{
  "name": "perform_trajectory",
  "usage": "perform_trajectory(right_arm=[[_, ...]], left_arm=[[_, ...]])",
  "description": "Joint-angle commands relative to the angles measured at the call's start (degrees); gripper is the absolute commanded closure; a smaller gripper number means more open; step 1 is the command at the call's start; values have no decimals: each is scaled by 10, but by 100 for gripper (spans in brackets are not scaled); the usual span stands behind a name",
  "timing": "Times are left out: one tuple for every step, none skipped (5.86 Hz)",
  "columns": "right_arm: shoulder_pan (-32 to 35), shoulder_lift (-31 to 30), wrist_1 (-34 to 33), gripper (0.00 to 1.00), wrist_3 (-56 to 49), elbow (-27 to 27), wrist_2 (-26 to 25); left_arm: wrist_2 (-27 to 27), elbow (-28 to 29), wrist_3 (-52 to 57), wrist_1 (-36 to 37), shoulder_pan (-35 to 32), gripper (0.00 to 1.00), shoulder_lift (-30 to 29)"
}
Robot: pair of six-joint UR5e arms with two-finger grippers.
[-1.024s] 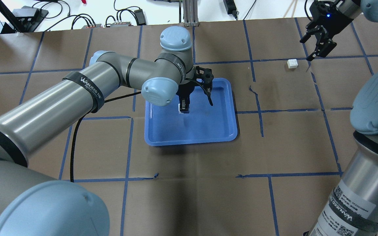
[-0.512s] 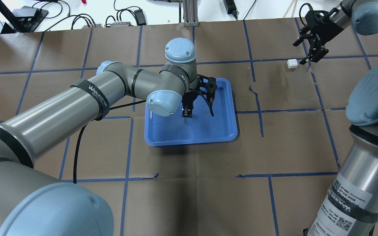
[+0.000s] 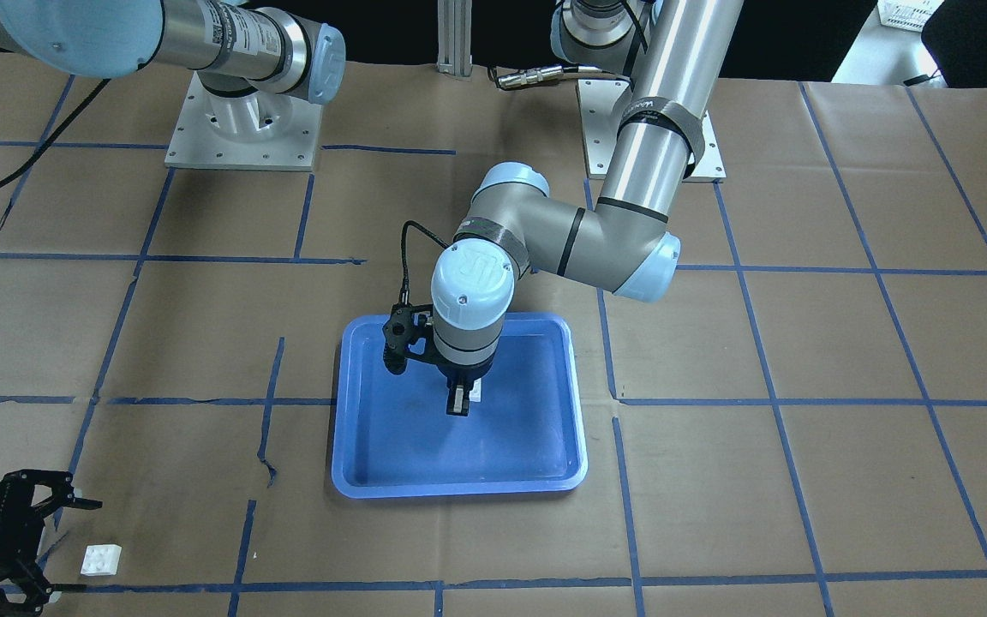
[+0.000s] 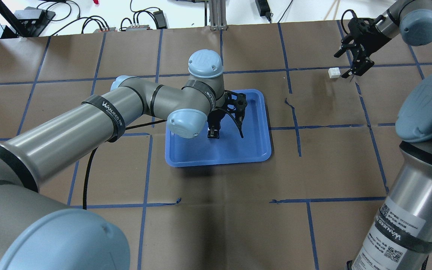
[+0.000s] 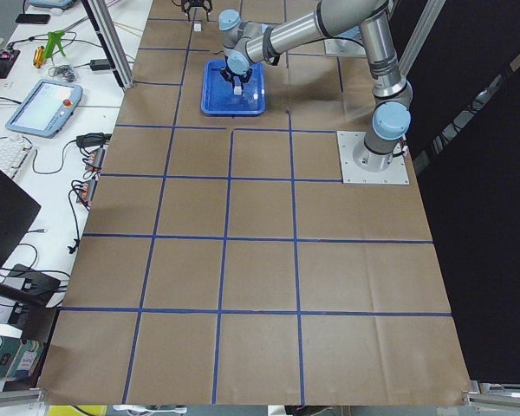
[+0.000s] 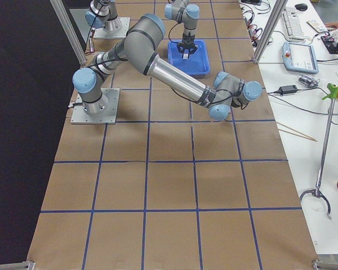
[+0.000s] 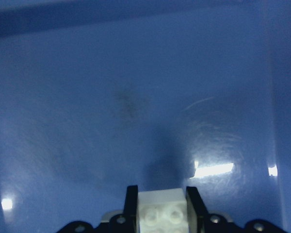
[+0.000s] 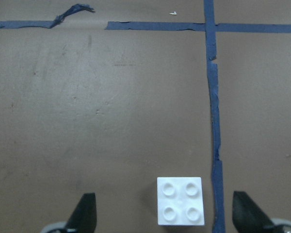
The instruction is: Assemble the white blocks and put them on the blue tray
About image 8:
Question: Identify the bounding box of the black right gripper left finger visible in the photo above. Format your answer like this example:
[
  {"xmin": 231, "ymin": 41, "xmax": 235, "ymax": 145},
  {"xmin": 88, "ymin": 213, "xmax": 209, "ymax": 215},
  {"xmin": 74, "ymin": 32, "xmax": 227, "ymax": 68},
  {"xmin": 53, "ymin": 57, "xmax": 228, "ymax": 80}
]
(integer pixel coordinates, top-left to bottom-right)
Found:
[{"xmin": 63, "ymin": 193, "xmax": 97, "ymax": 233}]

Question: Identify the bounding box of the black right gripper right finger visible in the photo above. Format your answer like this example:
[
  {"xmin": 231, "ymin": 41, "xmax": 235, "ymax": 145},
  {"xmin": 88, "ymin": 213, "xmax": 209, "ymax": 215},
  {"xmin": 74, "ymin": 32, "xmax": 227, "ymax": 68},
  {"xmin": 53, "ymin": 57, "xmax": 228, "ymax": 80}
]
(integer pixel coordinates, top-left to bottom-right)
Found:
[{"xmin": 232, "ymin": 191, "xmax": 279, "ymax": 233}]

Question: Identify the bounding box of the white block near right arm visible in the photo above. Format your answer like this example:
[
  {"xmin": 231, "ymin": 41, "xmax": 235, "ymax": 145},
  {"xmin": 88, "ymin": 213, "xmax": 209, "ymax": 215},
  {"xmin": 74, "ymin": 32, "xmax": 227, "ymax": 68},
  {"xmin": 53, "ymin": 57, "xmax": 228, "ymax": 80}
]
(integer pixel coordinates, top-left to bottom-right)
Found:
[{"xmin": 157, "ymin": 177, "xmax": 205, "ymax": 226}]

